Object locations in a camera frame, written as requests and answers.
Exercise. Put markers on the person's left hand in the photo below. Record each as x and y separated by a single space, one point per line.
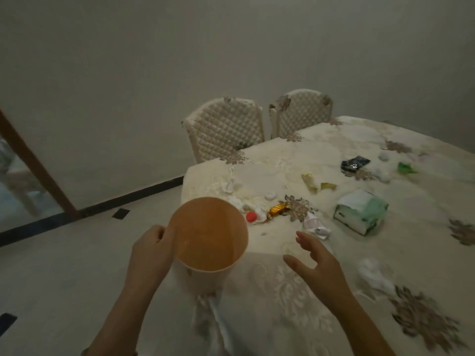
152 255

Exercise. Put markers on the person's right hand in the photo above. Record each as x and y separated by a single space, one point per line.
330 281

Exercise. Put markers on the pink plastic bin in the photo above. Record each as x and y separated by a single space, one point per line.
208 237

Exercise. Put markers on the red bottle cap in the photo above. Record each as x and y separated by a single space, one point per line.
251 217

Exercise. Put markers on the dark blue snack wrapper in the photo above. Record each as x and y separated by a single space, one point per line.
354 164

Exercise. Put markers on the green wrapper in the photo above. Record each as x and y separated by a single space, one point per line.
405 168

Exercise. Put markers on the person's left forearm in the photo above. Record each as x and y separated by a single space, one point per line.
118 326

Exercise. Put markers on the green white tissue pack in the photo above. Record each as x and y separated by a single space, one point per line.
361 215

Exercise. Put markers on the table with cream floral cloth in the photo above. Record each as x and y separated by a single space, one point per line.
415 207

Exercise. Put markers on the cream quilted chair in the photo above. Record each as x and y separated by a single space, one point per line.
302 113
226 126

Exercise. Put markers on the brown wooden glass door frame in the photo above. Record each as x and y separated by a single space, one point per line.
33 163

